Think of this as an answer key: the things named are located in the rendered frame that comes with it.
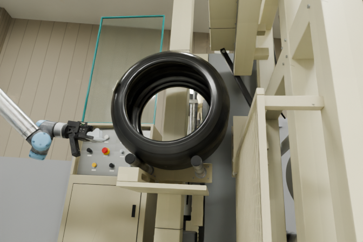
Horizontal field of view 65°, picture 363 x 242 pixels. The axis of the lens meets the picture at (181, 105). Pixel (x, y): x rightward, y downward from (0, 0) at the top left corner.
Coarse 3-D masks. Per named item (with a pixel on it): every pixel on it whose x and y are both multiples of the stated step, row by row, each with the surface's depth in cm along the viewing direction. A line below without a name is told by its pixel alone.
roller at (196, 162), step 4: (196, 156) 116; (192, 160) 115; (196, 160) 115; (200, 160) 115; (192, 164) 115; (196, 164) 115; (200, 164) 116; (196, 168) 119; (200, 168) 122; (196, 172) 136; (200, 172) 132; (204, 172) 142; (200, 176) 144
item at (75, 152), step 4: (72, 136) 135; (72, 140) 134; (76, 140) 136; (72, 144) 133; (76, 144) 135; (72, 148) 133; (76, 148) 133; (72, 152) 132; (76, 152) 132; (76, 156) 133
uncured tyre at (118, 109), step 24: (144, 72) 148; (168, 72) 157; (192, 72) 154; (216, 72) 130; (120, 96) 129; (144, 96) 157; (216, 96) 124; (120, 120) 125; (216, 120) 120; (144, 144) 120; (168, 144) 118; (192, 144) 117; (216, 144) 128; (168, 168) 131
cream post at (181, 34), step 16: (176, 0) 193; (192, 0) 193; (176, 16) 188; (192, 16) 194; (176, 32) 183; (192, 32) 195; (176, 48) 179; (176, 96) 167; (176, 112) 163; (176, 128) 160; (160, 208) 146; (176, 208) 145; (160, 224) 143; (176, 224) 142; (160, 240) 140; (176, 240) 139
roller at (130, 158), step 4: (128, 156) 119; (132, 156) 119; (136, 156) 124; (128, 160) 119; (132, 160) 118; (136, 160) 121; (140, 160) 128; (132, 164) 120; (136, 164) 123; (140, 164) 128; (144, 164) 134; (140, 168) 131; (144, 168) 136; (148, 168) 142; (148, 172) 145
